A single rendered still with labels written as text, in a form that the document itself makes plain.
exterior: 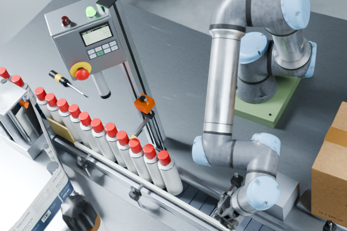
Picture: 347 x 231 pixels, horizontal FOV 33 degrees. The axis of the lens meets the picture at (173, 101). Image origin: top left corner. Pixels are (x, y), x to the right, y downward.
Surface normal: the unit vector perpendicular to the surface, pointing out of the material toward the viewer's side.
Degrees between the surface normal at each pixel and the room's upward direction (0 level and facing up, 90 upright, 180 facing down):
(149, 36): 0
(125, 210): 0
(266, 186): 30
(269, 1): 37
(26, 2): 0
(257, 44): 8
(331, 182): 90
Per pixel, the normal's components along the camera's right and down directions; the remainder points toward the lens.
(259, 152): -0.24, -0.43
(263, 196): 0.25, -0.34
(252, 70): -0.24, 0.80
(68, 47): 0.33, 0.71
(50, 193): 0.84, 0.33
